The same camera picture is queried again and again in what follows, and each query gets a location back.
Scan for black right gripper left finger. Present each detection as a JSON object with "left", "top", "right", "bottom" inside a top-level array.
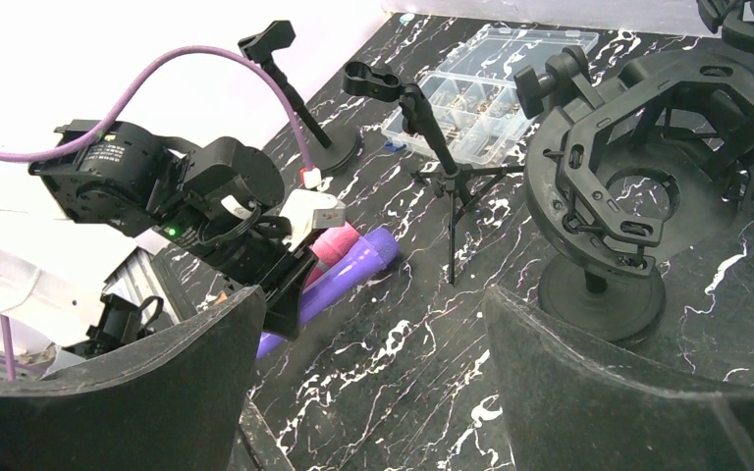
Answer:
[{"left": 0, "top": 288, "right": 266, "bottom": 470}]

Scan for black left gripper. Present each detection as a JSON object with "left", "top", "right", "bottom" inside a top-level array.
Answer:
[{"left": 201, "top": 223, "right": 319, "bottom": 340}]

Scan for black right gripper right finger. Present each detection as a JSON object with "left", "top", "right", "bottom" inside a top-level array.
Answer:
[{"left": 483, "top": 287, "right": 754, "bottom": 470}]

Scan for pink microphone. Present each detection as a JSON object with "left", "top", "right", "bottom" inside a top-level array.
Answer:
[{"left": 305, "top": 222, "right": 360, "bottom": 288}]

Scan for purple microphone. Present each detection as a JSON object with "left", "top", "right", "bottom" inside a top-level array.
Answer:
[{"left": 256, "top": 227, "right": 400, "bottom": 358}]

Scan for black round-base mic stand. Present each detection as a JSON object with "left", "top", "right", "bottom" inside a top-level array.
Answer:
[{"left": 238, "top": 20, "right": 363, "bottom": 177}]

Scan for black tripod mic stand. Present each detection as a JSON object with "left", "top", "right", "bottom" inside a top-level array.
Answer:
[{"left": 342, "top": 61, "right": 524, "bottom": 285}]

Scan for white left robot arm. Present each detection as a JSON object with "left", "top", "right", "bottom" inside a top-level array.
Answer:
[{"left": 0, "top": 122, "right": 317, "bottom": 359}]

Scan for clear plastic parts box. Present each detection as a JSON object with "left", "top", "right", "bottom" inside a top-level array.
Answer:
[{"left": 418, "top": 26, "right": 599, "bottom": 168}]

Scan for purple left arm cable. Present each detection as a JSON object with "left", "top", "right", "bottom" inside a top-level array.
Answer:
[{"left": 0, "top": 45, "right": 316, "bottom": 382}]

